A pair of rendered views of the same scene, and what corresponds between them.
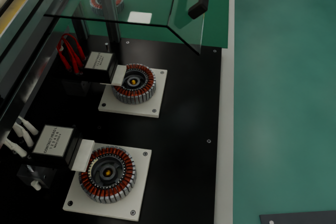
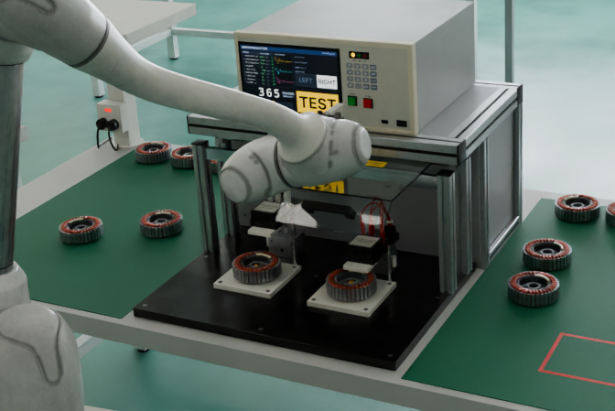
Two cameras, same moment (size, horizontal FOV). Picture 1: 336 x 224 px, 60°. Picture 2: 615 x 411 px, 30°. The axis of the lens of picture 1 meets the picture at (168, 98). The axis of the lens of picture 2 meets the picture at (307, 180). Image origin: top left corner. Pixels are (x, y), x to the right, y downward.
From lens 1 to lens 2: 2.46 m
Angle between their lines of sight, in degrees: 84
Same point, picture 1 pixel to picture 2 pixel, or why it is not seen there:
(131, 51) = (418, 298)
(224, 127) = (275, 351)
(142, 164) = (258, 288)
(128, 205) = (227, 280)
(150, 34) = (458, 322)
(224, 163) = (236, 343)
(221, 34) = (434, 378)
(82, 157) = (257, 230)
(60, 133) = (272, 209)
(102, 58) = (366, 243)
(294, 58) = not seen: outside the picture
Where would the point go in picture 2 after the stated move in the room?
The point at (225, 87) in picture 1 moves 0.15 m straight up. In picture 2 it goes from (330, 362) to (327, 297)
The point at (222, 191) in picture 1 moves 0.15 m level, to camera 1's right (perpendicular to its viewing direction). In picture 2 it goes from (210, 337) to (180, 373)
